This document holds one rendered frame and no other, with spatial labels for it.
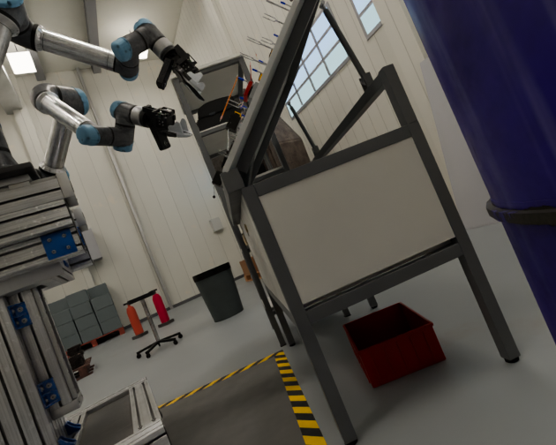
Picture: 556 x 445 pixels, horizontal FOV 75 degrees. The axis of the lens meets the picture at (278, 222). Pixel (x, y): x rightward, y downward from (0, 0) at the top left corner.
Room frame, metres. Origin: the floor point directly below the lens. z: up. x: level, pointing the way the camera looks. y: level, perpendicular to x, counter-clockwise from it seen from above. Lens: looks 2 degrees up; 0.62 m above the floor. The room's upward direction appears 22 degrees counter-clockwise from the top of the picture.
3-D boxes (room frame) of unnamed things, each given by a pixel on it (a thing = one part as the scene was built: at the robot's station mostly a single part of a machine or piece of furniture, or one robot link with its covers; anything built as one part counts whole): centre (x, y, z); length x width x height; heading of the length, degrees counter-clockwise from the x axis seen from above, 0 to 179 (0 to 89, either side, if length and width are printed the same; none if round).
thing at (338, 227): (1.67, -0.16, 0.60); 1.17 x 0.58 x 0.40; 8
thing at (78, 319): (8.07, 4.79, 0.61); 1.24 x 0.83 x 1.23; 116
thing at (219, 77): (2.58, 0.08, 0.92); 0.61 x 0.51 x 1.85; 8
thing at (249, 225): (1.36, 0.10, 0.60); 0.55 x 0.03 x 0.39; 8
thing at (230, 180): (1.63, 0.16, 0.83); 1.18 x 0.06 x 0.06; 8
